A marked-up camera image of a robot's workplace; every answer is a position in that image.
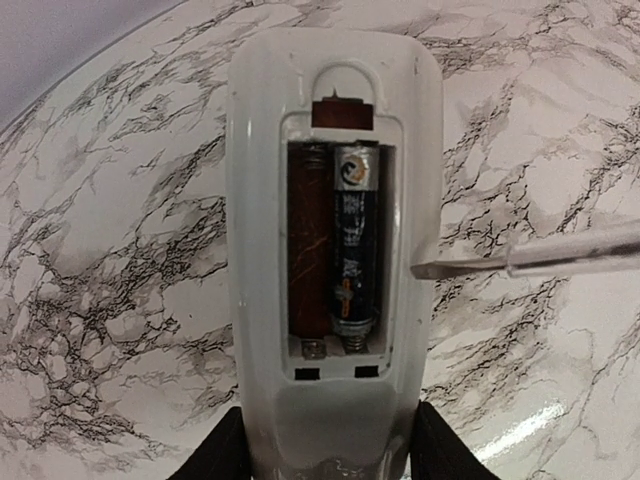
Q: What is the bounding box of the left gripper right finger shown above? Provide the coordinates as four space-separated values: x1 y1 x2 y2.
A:
412 401 495 480

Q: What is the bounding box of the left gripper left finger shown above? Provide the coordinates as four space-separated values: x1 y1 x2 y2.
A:
169 406 250 480

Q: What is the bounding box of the white remote control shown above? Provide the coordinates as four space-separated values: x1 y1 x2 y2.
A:
226 28 443 479

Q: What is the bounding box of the clear handled screwdriver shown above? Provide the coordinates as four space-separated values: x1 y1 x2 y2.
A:
410 221 639 281

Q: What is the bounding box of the black battery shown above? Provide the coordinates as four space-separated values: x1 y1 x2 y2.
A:
329 142 380 349

